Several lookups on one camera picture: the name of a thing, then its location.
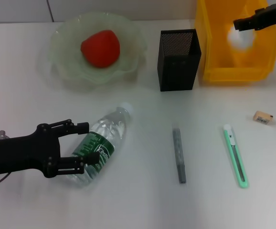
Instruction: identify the green utility knife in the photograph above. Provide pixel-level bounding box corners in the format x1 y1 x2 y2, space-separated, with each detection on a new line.
223 124 250 189

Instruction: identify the yellow plastic bin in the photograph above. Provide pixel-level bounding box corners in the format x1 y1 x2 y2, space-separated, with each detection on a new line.
194 0 276 86

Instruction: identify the white plastic bag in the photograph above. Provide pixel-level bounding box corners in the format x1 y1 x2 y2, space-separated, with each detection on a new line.
226 25 257 52

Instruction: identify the black mesh pen holder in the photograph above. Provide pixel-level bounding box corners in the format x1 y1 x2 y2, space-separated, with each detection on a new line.
156 29 202 92

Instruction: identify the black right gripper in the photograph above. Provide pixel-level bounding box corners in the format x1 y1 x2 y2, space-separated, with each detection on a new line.
233 0 276 31

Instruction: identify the grey pen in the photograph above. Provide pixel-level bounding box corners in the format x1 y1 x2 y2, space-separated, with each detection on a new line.
172 121 187 184

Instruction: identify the red-orange fruit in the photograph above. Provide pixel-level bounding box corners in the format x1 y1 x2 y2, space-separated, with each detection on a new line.
80 30 121 69

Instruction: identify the beige eraser with barcode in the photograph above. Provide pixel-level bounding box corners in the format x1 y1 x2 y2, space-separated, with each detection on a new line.
253 110 274 124

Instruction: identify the pale green glass fruit plate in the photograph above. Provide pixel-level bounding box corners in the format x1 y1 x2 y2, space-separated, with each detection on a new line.
47 13 148 89

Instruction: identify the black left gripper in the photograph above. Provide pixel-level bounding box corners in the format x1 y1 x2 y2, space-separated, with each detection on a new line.
0 119 100 178

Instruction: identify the clear green-label water bottle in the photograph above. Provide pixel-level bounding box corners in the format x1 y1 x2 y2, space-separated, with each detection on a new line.
66 102 134 188

